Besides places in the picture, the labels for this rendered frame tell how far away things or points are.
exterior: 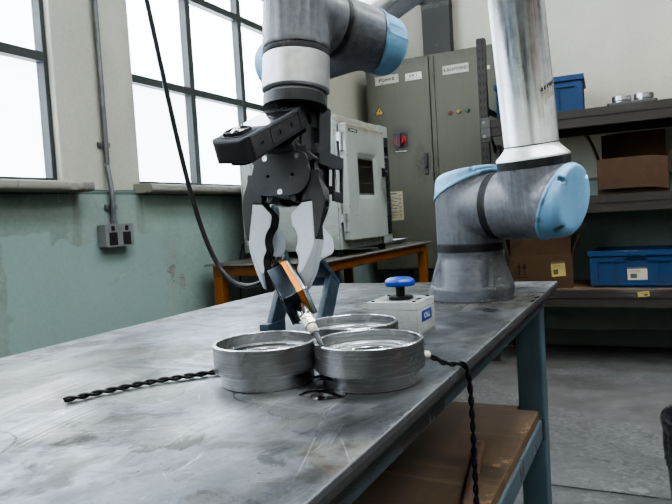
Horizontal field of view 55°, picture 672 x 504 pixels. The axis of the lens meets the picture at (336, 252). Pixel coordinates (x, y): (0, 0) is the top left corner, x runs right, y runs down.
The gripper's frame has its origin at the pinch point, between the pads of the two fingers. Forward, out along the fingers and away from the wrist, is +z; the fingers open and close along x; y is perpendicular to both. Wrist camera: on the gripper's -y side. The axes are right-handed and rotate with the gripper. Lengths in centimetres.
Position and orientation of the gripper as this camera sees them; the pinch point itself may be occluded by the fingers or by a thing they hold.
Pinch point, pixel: (282, 277)
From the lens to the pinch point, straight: 68.0
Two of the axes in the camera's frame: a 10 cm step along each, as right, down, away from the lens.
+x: -8.9, 0.2, 4.5
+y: 4.5, 0.6, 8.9
